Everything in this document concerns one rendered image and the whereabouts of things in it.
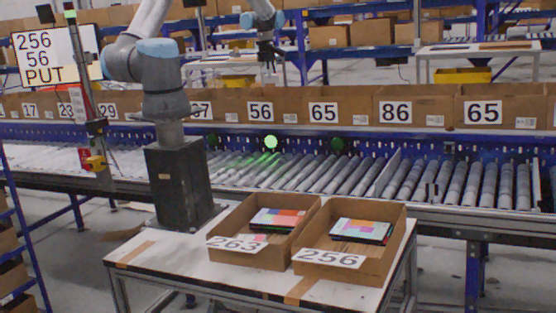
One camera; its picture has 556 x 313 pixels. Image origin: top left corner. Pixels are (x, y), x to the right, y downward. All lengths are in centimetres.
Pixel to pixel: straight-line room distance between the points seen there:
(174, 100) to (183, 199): 38
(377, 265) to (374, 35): 564
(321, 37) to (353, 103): 465
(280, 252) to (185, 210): 53
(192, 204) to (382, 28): 526
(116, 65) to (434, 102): 145
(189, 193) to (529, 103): 154
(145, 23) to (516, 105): 165
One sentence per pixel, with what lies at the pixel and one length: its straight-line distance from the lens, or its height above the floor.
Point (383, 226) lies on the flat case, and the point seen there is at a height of 78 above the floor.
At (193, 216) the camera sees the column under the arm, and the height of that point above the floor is 79.
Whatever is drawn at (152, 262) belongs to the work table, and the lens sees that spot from 176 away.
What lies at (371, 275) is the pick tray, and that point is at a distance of 145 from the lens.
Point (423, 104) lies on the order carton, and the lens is 245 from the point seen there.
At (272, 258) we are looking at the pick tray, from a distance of 155.
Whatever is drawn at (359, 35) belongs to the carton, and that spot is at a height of 95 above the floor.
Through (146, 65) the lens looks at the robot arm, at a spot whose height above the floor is 139.
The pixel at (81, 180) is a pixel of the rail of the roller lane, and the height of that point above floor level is 72.
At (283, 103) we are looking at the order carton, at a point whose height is 101.
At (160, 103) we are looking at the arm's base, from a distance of 182.
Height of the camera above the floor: 158
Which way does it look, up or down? 18 degrees down
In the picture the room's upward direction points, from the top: 6 degrees counter-clockwise
